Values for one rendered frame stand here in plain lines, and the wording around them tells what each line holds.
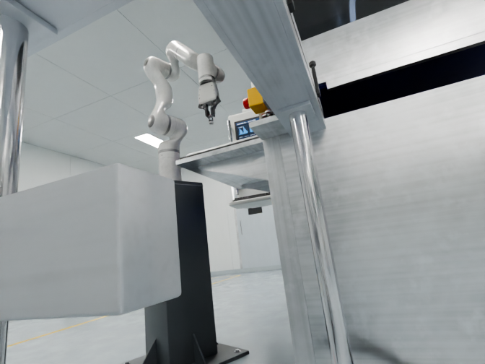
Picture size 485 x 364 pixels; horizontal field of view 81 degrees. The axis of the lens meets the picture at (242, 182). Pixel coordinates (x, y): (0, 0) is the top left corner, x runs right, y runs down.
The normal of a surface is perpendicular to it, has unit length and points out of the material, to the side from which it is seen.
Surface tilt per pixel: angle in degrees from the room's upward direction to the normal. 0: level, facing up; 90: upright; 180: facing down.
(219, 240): 90
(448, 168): 90
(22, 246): 90
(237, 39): 180
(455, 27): 90
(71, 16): 180
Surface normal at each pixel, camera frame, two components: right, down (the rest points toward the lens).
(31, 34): 0.12, 0.96
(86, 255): -0.38, -0.18
